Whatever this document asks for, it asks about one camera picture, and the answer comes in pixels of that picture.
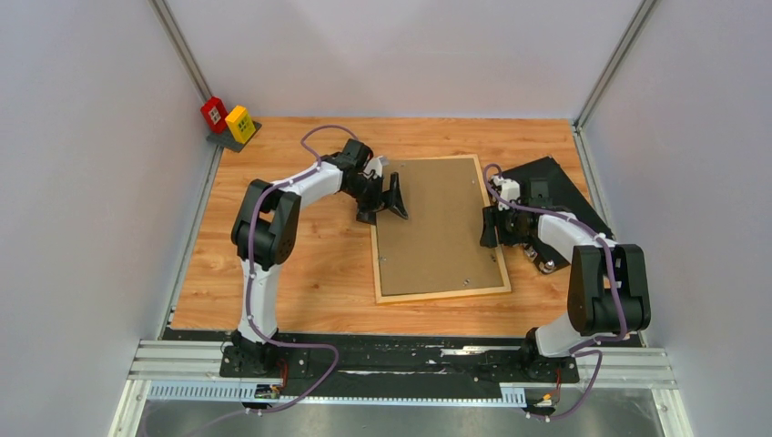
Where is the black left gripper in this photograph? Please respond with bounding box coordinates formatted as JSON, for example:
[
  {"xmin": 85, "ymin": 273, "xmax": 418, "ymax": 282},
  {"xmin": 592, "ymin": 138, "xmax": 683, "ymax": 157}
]
[{"xmin": 342, "ymin": 173, "xmax": 407, "ymax": 228}]

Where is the brown cardboard backing sheet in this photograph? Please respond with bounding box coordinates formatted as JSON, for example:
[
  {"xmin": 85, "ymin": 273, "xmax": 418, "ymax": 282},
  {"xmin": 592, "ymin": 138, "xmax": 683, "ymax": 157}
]
[{"xmin": 374, "ymin": 158, "xmax": 504, "ymax": 298}]

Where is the light wooden picture frame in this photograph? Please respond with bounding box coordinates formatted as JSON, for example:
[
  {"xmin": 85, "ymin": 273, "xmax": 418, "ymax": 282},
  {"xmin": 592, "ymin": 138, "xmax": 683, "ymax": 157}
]
[{"xmin": 369, "ymin": 154, "xmax": 513, "ymax": 305}]

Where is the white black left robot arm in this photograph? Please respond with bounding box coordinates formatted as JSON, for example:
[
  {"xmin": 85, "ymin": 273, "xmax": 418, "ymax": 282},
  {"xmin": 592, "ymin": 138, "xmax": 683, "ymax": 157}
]
[{"xmin": 230, "ymin": 139, "xmax": 409, "ymax": 376}]

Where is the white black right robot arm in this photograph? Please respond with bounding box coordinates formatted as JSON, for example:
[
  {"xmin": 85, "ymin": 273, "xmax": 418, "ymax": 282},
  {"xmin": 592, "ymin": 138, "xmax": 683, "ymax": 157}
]
[{"xmin": 480, "ymin": 176, "xmax": 652, "ymax": 381}]

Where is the yellow toy house block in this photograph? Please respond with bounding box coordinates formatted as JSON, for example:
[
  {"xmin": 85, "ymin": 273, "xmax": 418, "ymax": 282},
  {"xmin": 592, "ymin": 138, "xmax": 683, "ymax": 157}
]
[{"xmin": 225, "ymin": 105, "xmax": 257, "ymax": 145}]

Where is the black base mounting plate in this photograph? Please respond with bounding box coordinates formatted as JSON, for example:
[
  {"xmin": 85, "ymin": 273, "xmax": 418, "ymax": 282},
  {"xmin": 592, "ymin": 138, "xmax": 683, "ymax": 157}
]
[{"xmin": 162, "ymin": 328, "xmax": 644, "ymax": 401}]

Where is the red toy house block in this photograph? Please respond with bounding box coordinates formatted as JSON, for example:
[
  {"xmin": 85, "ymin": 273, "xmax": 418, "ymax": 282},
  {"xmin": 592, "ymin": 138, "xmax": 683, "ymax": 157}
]
[{"xmin": 199, "ymin": 97, "xmax": 229, "ymax": 134}]

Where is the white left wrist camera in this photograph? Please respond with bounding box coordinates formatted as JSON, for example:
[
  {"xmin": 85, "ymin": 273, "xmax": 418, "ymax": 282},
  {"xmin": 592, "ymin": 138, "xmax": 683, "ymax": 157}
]
[{"xmin": 362, "ymin": 156, "xmax": 390, "ymax": 178}]

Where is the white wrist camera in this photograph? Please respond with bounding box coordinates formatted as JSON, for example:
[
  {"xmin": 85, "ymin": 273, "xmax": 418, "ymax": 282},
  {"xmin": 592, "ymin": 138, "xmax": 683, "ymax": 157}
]
[
  {"xmin": 362, "ymin": 156, "xmax": 390, "ymax": 178},
  {"xmin": 489, "ymin": 176, "xmax": 521, "ymax": 210}
]

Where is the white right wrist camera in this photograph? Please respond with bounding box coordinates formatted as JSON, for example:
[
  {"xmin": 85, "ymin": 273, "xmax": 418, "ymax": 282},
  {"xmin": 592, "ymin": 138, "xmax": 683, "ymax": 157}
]
[{"xmin": 489, "ymin": 176, "xmax": 521, "ymax": 210}]

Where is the black ribbed frame backing board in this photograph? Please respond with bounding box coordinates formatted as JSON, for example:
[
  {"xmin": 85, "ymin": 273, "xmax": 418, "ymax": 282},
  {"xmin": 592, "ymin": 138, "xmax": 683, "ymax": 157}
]
[{"xmin": 488, "ymin": 157, "xmax": 614, "ymax": 275}]

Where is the aluminium rail right table edge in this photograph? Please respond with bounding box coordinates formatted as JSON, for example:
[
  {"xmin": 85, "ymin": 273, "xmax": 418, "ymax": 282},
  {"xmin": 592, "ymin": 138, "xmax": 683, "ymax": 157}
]
[{"xmin": 571, "ymin": 123, "xmax": 649, "ymax": 348}]

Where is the grey toy base plate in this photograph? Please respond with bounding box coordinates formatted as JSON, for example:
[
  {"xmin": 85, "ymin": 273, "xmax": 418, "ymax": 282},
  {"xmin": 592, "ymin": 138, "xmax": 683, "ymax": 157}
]
[{"xmin": 207, "ymin": 121, "xmax": 262, "ymax": 153}]

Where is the aluminium front rail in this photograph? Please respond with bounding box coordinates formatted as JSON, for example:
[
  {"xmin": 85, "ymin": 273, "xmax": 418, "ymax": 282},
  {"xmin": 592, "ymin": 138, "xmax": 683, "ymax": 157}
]
[{"xmin": 110, "ymin": 332, "xmax": 693, "ymax": 436}]

